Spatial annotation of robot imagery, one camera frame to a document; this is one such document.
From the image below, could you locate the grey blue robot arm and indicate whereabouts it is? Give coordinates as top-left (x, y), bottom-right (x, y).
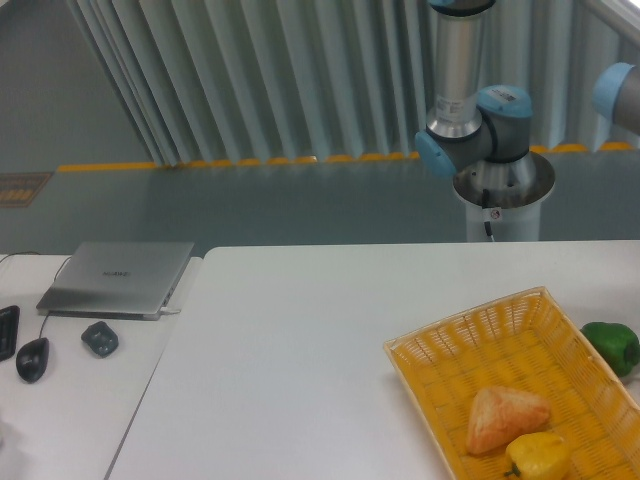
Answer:
top-left (415, 1), bottom-right (639, 176)

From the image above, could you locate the brown floor sticker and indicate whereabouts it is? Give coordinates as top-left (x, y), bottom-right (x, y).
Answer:
top-left (0, 172), bottom-right (53, 208)

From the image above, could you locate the yellow wicker basket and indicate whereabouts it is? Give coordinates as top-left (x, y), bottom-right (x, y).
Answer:
top-left (384, 287), bottom-right (639, 479)

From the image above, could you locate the small black plastic holder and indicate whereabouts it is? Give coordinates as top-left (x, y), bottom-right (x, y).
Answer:
top-left (81, 321), bottom-right (119, 358)

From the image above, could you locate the black keyboard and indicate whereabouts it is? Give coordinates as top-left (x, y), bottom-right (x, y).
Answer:
top-left (0, 305), bottom-right (20, 361)

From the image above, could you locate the black mouse cable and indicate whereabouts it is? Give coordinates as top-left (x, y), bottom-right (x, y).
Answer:
top-left (0, 251), bottom-right (74, 341)

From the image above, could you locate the black computer mouse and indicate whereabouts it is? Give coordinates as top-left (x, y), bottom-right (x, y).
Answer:
top-left (16, 337), bottom-right (50, 384)

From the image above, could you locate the triangular bread pastry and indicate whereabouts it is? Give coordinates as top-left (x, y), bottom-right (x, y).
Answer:
top-left (466, 386), bottom-right (551, 455)

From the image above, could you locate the green bell pepper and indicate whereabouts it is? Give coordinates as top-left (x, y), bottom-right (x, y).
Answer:
top-left (580, 322), bottom-right (639, 378)

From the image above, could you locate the grey folding partition screen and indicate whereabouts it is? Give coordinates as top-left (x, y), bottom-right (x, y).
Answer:
top-left (69, 1), bottom-right (639, 166)

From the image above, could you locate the black pedestal cable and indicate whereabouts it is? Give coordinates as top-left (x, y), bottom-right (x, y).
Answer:
top-left (480, 188), bottom-right (497, 244)

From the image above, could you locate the silver closed laptop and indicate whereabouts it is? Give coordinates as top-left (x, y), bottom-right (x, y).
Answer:
top-left (36, 242), bottom-right (194, 320)

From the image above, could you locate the yellow bell pepper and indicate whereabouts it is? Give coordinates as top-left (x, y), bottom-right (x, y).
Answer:
top-left (503, 432), bottom-right (571, 479)

